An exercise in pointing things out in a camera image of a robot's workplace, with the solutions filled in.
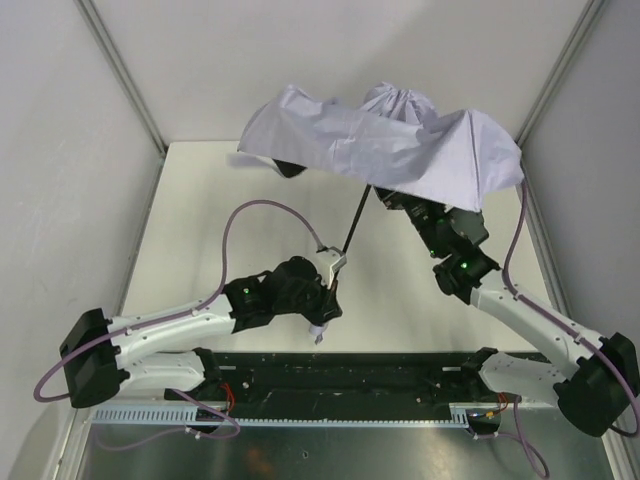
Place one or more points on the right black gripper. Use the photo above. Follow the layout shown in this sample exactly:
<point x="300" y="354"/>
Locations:
<point x="392" y="198"/>

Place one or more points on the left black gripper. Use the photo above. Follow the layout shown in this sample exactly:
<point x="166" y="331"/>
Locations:
<point x="327" y="306"/>

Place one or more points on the lavender folding umbrella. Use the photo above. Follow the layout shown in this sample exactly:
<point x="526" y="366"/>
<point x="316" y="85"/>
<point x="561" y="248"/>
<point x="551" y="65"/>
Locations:
<point x="395" y="140"/>

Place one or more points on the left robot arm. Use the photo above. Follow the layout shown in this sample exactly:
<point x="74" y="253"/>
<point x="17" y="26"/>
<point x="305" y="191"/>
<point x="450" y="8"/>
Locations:
<point x="104" y="356"/>

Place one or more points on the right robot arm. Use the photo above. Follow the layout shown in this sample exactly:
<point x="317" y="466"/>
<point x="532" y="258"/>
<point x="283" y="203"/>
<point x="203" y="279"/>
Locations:
<point x="590" y="378"/>

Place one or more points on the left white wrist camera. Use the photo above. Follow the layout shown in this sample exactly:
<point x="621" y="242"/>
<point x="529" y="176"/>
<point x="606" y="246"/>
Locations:
<point x="328" y="262"/>

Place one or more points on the grey slotted cable duct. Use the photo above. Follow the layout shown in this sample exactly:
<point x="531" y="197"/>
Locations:
<point x="190" y="415"/>

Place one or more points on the right aluminium frame post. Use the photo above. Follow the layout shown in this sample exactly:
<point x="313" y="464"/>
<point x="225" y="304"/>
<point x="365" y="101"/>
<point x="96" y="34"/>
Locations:
<point x="586" y="23"/>

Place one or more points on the aluminium frame post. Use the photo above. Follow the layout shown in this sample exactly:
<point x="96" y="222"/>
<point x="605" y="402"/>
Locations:
<point x="586" y="23"/>
<point x="106" y="44"/>

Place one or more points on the left aluminium frame post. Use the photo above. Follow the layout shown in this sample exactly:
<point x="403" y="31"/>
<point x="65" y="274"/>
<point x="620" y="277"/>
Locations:
<point x="106" y="44"/>

